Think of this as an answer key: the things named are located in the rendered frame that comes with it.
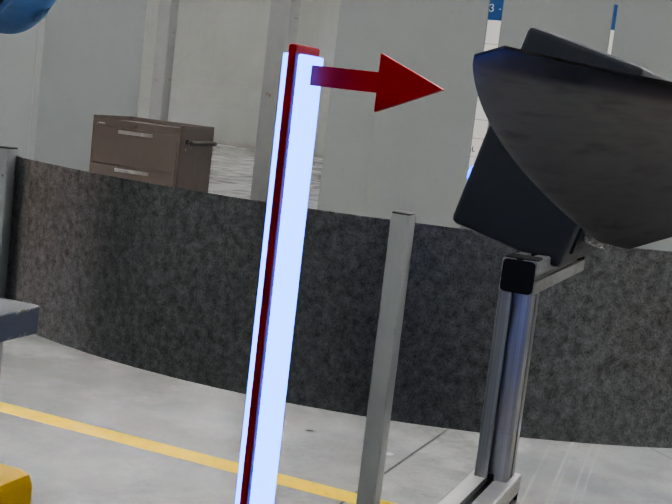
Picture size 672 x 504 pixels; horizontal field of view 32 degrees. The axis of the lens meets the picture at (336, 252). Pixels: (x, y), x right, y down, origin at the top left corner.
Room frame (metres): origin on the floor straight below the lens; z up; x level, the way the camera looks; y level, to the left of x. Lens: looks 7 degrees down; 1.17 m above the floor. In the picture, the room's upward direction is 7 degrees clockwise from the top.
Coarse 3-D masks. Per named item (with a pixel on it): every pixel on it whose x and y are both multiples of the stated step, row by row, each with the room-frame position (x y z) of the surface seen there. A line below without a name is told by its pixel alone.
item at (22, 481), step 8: (0, 464) 0.28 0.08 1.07; (0, 472) 0.27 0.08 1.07; (8, 472) 0.27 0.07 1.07; (16, 472) 0.28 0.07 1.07; (24, 472) 0.28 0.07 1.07; (0, 480) 0.27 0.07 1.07; (8, 480) 0.27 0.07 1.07; (16, 480) 0.27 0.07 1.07; (24, 480) 0.28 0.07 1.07; (0, 488) 0.27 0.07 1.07; (8, 488) 0.27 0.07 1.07; (16, 488) 0.27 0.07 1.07; (24, 488) 0.27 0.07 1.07; (0, 496) 0.27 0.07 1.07; (8, 496) 0.27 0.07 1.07; (16, 496) 0.27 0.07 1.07; (24, 496) 0.27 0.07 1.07
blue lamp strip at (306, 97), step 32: (320, 64) 0.50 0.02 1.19; (288, 160) 0.48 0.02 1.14; (288, 192) 0.48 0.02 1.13; (288, 224) 0.49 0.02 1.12; (288, 256) 0.49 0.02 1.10; (288, 288) 0.49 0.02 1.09; (288, 320) 0.50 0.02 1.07; (288, 352) 0.50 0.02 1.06; (256, 448) 0.48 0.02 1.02; (256, 480) 0.48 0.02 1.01
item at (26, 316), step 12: (0, 300) 0.82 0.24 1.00; (12, 300) 0.83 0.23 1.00; (0, 312) 0.78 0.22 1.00; (12, 312) 0.79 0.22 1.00; (24, 312) 0.80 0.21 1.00; (36, 312) 0.81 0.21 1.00; (0, 324) 0.78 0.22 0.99; (12, 324) 0.79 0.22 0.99; (24, 324) 0.80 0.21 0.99; (36, 324) 0.81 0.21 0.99; (0, 336) 0.78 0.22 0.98; (12, 336) 0.79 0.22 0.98; (24, 336) 0.80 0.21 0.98
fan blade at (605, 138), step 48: (480, 96) 0.41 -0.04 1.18; (528, 96) 0.40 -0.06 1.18; (576, 96) 0.39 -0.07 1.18; (624, 96) 0.37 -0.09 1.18; (528, 144) 0.46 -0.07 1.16; (576, 144) 0.45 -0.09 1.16; (624, 144) 0.44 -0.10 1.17; (576, 192) 0.50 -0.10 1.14; (624, 192) 0.50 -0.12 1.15; (624, 240) 0.55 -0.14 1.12
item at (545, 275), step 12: (504, 264) 0.98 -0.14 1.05; (516, 264) 0.98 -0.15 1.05; (528, 264) 0.97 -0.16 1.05; (540, 264) 0.99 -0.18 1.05; (576, 264) 1.15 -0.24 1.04; (504, 276) 0.98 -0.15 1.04; (516, 276) 0.98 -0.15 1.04; (528, 276) 0.97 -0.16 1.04; (540, 276) 1.03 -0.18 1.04; (552, 276) 1.04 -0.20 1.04; (564, 276) 1.10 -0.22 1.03; (504, 288) 0.98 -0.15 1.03; (516, 288) 0.98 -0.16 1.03; (528, 288) 0.97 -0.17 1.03; (540, 288) 1.00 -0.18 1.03
